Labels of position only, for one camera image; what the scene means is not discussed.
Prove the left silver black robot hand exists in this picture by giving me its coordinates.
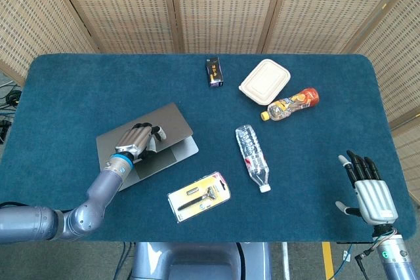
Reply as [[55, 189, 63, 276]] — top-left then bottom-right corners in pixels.
[[114, 123, 167, 160]]

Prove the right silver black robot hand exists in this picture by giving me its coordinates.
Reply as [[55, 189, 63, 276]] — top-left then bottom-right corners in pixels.
[[335, 150, 400, 227]]

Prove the grey laptop with black keyboard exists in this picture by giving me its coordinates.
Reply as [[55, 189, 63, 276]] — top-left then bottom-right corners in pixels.
[[95, 102, 200, 192]]

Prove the blue carpet table cover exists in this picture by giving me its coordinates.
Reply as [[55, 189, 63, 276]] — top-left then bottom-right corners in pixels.
[[0, 53, 417, 244]]

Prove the razor in yellow blister pack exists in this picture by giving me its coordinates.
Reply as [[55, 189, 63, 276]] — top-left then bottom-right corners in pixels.
[[166, 171, 232, 224]]

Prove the small black purple box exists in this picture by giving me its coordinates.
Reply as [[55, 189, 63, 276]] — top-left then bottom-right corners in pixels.
[[205, 57, 225, 88]]

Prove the clear water bottle white cap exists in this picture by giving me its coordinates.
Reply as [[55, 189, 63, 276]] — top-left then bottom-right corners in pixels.
[[235, 124, 272, 193]]

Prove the orange juice bottle yellow cap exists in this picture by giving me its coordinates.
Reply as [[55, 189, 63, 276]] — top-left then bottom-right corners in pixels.
[[261, 87, 320, 122]]

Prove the grey robot torso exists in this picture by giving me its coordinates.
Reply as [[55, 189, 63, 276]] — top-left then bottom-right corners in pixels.
[[131, 242, 273, 280]]

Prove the beige lidded takeout box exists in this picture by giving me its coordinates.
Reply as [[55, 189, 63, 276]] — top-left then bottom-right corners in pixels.
[[238, 58, 291, 106]]

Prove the woven wooden folding screen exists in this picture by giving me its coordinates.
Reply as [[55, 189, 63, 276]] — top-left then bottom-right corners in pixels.
[[0, 0, 420, 195]]

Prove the black wrist cable with plug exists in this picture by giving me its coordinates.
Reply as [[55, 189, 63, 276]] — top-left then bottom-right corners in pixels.
[[354, 227, 400, 263]]

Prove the blue floor cable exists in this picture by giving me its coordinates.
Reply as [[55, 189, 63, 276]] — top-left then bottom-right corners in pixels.
[[329, 243, 354, 280]]

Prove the dark floor cable bundle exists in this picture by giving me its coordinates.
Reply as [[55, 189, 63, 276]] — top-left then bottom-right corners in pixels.
[[0, 85, 22, 145]]

